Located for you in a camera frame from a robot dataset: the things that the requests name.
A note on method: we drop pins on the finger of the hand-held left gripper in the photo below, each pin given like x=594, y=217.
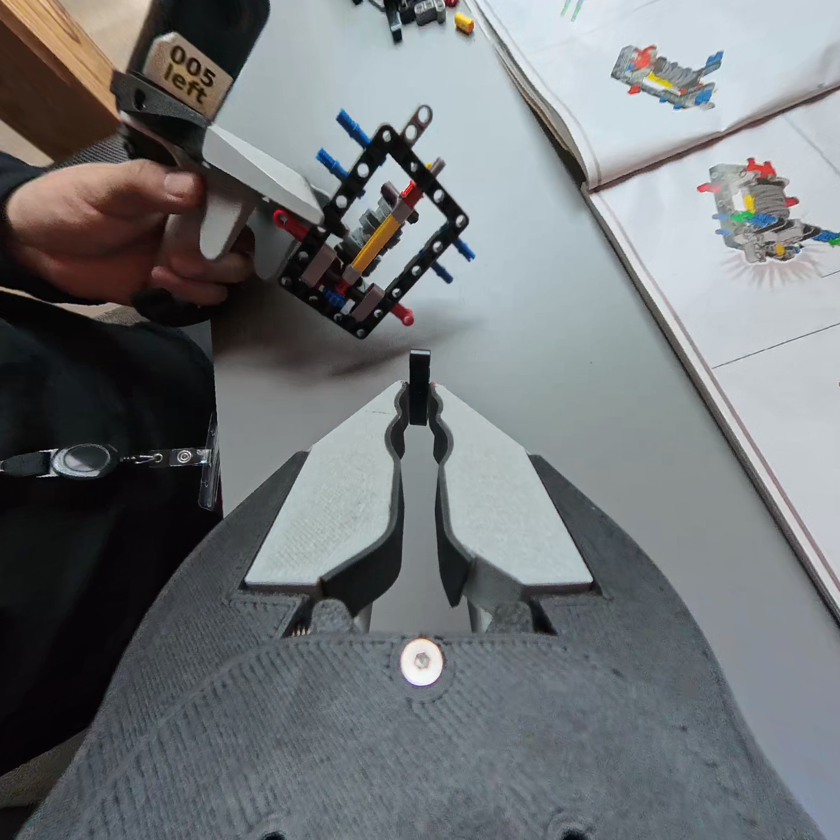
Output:
x=262, y=177
x=275, y=249

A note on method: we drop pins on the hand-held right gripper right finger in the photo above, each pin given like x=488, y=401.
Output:
x=512, y=518

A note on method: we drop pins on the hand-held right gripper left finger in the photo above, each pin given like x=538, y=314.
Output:
x=328, y=518

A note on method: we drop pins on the lego engine frame assembly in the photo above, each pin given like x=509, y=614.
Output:
x=377, y=243

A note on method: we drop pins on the person's left forearm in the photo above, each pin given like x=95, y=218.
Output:
x=13, y=177

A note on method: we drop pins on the pile of loose lego pieces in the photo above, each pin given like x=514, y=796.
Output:
x=400, y=16

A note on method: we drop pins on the yellow lego piece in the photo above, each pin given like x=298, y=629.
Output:
x=464, y=22

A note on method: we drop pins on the person's left hand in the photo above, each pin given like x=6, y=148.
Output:
x=98, y=223

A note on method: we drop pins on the person's torso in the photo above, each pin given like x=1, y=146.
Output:
x=98, y=590

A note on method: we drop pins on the white instruction booklet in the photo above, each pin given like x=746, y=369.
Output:
x=754, y=315

